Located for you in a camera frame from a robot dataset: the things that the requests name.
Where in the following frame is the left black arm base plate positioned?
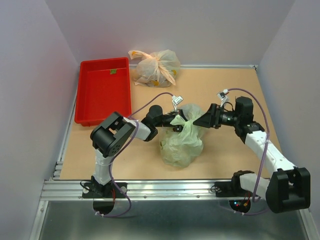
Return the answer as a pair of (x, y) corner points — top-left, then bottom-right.
(80, 181), (125, 199)

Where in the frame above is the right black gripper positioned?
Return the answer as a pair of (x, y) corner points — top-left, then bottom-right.
(192, 103), (240, 129)

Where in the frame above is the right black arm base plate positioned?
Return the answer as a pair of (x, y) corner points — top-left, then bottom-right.
(210, 181), (252, 198)

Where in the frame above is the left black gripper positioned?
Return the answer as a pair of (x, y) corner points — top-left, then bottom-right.
(154, 109), (198, 132)

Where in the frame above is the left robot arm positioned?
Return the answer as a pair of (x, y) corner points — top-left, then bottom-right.
(83, 105), (187, 198)

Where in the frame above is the red plastic tray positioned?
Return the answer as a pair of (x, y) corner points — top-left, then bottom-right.
(74, 57), (132, 127)

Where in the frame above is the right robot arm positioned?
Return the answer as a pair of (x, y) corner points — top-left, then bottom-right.
(193, 96), (311, 214)

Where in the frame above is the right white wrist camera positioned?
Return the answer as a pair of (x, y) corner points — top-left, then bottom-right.
(217, 89), (229, 108)

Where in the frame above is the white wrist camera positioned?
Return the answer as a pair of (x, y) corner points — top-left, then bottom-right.
(217, 89), (229, 108)
(171, 95), (184, 110)

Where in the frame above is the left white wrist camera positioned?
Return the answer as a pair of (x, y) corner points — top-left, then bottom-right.
(171, 95), (184, 110)

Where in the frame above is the green avocado print plastic bag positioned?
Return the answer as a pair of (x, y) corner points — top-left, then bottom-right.
(158, 103), (207, 168)

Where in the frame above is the tied orange plastic bag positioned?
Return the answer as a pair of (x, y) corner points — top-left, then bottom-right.
(128, 49), (181, 88)

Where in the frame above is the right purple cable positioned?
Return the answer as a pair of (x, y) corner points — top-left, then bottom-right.
(223, 87), (276, 216)

